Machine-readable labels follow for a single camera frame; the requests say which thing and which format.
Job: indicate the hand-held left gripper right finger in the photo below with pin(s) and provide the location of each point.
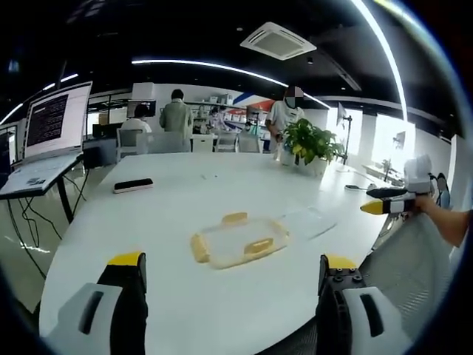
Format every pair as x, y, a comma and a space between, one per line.
366, 318

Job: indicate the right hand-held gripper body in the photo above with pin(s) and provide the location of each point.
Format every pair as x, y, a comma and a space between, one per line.
417, 174

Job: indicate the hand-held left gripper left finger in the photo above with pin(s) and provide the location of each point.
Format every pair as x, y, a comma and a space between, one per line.
94, 314

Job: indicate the clear container lid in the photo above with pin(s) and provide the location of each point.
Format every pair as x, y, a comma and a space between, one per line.
240, 240

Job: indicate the person's right hand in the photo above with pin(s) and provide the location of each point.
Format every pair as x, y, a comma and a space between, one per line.
425, 204

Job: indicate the dark office chair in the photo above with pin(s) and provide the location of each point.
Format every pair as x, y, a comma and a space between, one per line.
443, 188

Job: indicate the clear plastic lid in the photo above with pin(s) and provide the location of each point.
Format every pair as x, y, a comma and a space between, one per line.
308, 223

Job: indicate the green potted plant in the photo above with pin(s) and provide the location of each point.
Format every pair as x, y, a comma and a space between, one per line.
308, 142

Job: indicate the long ceiling light strip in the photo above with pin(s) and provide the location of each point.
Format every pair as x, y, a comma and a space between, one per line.
388, 55

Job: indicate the black-legged laptop stand table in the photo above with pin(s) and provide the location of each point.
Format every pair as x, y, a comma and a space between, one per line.
64, 185

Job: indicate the black and white board eraser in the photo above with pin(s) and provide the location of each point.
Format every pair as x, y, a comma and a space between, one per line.
133, 185

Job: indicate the white ceiling air conditioner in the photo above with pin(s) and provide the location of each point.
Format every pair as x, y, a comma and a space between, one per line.
279, 40

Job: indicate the white laptop with dark screen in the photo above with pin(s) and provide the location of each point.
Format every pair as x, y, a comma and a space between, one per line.
51, 125

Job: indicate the curved ceiling light strip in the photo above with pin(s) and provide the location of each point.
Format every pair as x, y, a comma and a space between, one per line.
229, 70

